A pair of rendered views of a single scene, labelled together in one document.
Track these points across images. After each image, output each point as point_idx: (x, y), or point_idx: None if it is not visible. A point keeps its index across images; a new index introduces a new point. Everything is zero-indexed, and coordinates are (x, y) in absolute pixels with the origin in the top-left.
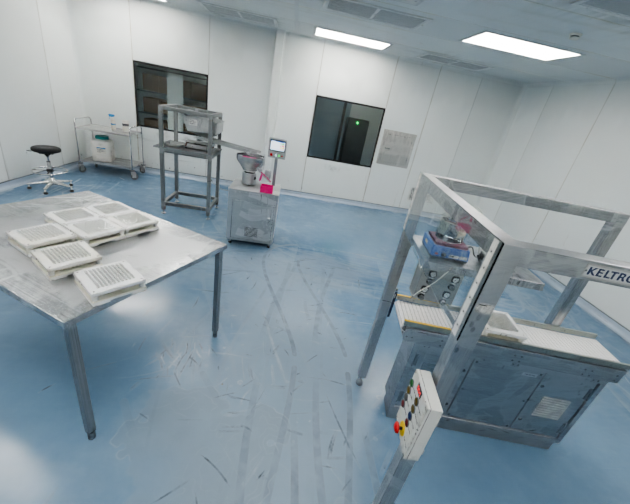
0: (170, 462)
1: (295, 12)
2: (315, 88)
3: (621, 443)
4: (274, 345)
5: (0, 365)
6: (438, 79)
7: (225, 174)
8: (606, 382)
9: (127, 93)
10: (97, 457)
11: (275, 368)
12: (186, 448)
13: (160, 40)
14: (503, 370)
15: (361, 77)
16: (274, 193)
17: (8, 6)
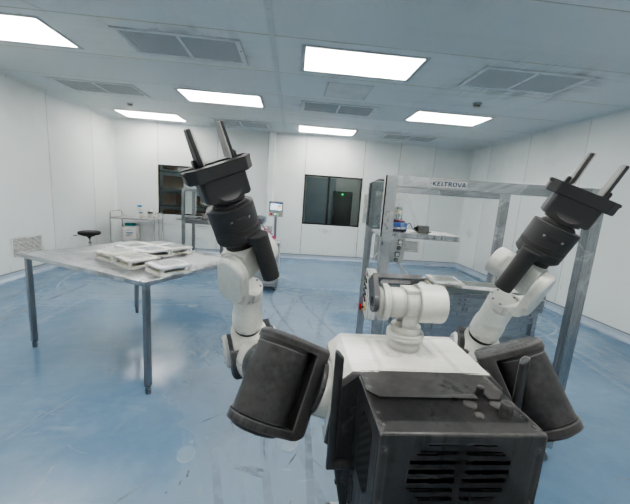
0: (209, 404)
1: (282, 116)
2: (303, 169)
3: (586, 388)
4: None
5: (73, 360)
6: (401, 152)
7: None
8: (536, 315)
9: (152, 189)
10: (154, 402)
11: None
12: (220, 397)
13: (180, 148)
14: (457, 317)
15: (339, 157)
16: (276, 242)
17: (73, 135)
